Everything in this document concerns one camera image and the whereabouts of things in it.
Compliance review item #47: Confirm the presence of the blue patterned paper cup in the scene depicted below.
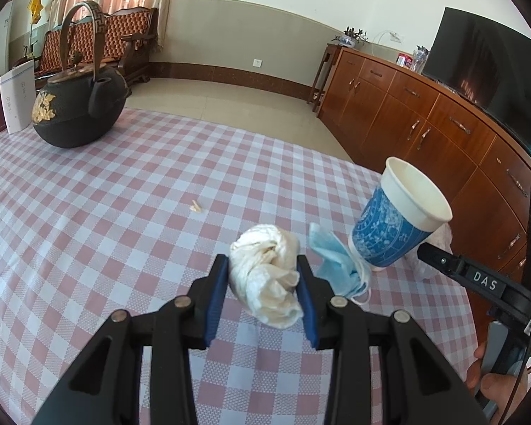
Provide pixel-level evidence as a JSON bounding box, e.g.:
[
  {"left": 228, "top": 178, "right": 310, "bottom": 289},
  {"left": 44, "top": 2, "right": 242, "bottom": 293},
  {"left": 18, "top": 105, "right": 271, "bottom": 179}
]
[{"left": 348, "top": 157, "right": 453, "bottom": 270}]

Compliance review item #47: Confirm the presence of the white tissue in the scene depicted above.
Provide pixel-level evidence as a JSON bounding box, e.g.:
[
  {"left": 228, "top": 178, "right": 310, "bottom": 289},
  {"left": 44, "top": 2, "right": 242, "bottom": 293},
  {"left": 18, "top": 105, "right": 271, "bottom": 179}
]
[{"left": 229, "top": 225, "right": 303, "bottom": 330}]

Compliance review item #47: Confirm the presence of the person's right hand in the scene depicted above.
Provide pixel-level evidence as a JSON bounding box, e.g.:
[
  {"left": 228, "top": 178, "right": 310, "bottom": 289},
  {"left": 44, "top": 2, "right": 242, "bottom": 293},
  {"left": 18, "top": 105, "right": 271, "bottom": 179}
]
[{"left": 465, "top": 342, "right": 516, "bottom": 424}]

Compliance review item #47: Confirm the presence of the clear crumpled plastic bag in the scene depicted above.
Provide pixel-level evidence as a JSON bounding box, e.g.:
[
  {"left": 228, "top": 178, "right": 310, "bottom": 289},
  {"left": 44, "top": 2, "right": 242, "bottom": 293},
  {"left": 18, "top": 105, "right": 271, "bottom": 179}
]
[{"left": 405, "top": 223, "right": 453, "bottom": 281}]

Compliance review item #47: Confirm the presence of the light blue face mask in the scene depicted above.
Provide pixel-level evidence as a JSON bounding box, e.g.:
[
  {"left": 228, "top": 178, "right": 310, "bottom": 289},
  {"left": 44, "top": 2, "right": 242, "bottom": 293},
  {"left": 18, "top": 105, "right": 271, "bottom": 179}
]
[{"left": 308, "top": 223, "right": 372, "bottom": 305}]

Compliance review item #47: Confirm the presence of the pink checkered tablecloth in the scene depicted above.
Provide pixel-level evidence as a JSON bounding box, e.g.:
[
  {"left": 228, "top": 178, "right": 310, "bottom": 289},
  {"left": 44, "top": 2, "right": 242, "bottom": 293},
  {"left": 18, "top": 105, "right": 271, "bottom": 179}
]
[{"left": 0, "top": 109, "right": 477, "bottom": 424}]

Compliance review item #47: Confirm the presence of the small paper scrap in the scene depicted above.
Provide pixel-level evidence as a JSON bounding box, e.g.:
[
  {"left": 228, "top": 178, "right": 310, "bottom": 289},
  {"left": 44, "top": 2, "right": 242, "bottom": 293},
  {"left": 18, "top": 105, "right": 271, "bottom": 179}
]
[{"left": 190, "top": 200, "right": 202, "bottom": 213}]

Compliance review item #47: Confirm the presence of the black flat screen television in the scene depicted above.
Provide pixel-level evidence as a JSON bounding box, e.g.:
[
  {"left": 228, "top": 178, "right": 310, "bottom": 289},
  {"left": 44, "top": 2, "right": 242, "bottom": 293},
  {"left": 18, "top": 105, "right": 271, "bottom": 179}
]
[{"left": 423, "top": 8, "right": 531, "bottom": 155}]

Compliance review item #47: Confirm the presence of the wooden sideboard cabinet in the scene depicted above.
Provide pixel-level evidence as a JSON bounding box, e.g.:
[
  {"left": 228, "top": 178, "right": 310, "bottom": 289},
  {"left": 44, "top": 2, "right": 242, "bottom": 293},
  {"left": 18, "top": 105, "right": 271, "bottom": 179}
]
[{"left": 315, "top": 43, "right": 531, "bottom": 333}]

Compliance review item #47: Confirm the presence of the clear glass bottle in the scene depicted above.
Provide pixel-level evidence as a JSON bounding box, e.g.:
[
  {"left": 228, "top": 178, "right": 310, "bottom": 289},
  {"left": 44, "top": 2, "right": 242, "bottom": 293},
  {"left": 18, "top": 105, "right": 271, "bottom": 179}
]
[{"left": 410, "top": 45, "right": 430, "bottom": 73}]

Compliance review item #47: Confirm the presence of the red white can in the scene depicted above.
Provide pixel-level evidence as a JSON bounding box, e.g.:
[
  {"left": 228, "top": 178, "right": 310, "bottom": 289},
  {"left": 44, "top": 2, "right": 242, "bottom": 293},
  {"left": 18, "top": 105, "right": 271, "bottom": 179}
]
[{"left": 396, "top": 53, "right": 412, "bottom": 69}]

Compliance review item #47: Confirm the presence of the black cast iron teapot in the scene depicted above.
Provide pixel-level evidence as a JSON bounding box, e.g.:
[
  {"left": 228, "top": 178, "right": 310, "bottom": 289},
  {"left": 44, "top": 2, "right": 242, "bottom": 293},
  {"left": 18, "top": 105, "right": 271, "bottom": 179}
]
[{"left": 31, "top": 0, "right": 129, "bottom": 149}]

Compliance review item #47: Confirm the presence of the white tea box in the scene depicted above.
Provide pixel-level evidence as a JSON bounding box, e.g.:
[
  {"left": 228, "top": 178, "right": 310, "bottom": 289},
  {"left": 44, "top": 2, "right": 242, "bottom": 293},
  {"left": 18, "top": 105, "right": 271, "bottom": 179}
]
[{"left": 0, "top": 59, "right": 36, "bottom": 134}]

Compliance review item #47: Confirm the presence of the potted plant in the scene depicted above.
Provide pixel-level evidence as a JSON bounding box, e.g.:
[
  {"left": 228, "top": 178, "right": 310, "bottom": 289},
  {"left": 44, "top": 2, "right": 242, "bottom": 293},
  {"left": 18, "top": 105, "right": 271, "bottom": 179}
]
[{"left": 332, "top": 27, "right": 368, "bottom": 50}]

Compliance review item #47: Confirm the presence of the wooden sofa bench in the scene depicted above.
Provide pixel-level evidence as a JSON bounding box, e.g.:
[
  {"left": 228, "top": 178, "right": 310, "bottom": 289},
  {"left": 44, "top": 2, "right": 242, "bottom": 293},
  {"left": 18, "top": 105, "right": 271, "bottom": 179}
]
[{"left": 25, "top": 6, "right": 161, "bottom": 96}]

